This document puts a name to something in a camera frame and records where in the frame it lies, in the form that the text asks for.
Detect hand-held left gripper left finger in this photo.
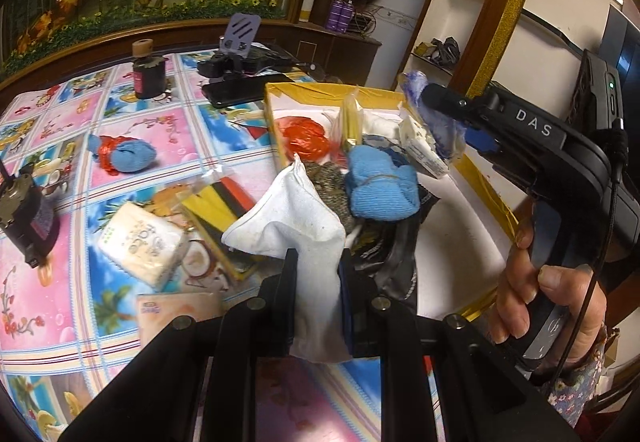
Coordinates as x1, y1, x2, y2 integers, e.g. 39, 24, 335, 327
60, 247, 301, 442

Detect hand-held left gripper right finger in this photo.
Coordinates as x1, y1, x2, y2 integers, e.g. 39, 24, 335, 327
340, 262, 581, 442

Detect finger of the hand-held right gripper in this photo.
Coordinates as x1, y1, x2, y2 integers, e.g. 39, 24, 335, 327
465, 122, 507, 158
421, 83, 501, 119

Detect blue white patterned bag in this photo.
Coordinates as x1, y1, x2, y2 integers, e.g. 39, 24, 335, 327
406, 71, 467, 164

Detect blue tissue packet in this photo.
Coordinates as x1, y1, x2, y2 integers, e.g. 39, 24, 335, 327
399, 115, 452, 181

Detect white cloth pouch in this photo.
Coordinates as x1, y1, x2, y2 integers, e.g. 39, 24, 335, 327
221, 155, 354, 366

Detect black plastic packet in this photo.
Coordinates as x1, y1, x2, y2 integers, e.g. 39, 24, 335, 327
350, 187, 437, 319

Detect white foam box yellow tape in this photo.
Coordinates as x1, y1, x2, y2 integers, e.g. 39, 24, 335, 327
263, 81, 523, 324

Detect bag of yellow red cloths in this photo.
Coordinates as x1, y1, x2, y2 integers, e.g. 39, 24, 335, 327
180, 175, 262, 281

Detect grey metal scourer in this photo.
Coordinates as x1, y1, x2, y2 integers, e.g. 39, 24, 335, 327
305, 162, 357, 234

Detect clear bag yellow sticks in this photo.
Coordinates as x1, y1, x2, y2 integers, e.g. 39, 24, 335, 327
340, 92, 369, 156

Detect pink tissue pack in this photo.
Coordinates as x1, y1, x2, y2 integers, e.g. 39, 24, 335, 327
136, 292, 224, 346

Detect white tissue pack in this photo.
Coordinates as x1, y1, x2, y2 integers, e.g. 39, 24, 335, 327
97, 201, 187, 289

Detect blue knit cloth red net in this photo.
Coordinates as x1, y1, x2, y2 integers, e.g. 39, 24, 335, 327
90, 135, 158, 176

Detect person's right forearm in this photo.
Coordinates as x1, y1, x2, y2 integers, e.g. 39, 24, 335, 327
542, 322, 619, 431

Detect person's right hand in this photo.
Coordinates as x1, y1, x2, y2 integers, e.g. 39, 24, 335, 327
487, 206, 609, 364

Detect dark object on shelf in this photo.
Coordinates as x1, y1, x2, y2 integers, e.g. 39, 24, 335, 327
417, 36, 462, 69

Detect wooden cabinet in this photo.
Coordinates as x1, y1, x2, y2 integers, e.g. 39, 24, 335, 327
295, 20, 384, 86

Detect red plastic bag in box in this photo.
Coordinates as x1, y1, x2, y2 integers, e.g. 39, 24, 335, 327
277, 116, 334, 164

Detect black television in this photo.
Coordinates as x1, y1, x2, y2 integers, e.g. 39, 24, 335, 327
602, 5, 640, 74

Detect black smartphone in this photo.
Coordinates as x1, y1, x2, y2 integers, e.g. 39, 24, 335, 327
202, 75, 297, 109

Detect printed tablecloth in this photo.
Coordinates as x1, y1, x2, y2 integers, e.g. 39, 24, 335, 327
0, 50, 451, 442

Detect purple phone stand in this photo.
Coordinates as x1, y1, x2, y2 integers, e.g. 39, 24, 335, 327
222, 13, 262, 59

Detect dark bottle wooden cap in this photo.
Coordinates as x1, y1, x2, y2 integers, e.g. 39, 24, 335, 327
131, 38, 167, 101

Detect small black electric motor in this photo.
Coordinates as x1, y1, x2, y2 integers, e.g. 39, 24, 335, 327
0, 161, 62, 269

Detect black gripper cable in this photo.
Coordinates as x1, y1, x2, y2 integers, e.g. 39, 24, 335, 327
555, 119, 629, 374

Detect gold trimmed arch frame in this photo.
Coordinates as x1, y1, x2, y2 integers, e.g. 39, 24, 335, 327
470, 0, 544, 89

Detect wire basket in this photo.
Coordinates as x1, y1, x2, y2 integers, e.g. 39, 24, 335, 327
350, 7, 382, 36

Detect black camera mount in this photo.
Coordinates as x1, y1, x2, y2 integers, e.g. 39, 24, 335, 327
197, 47, 302, 80

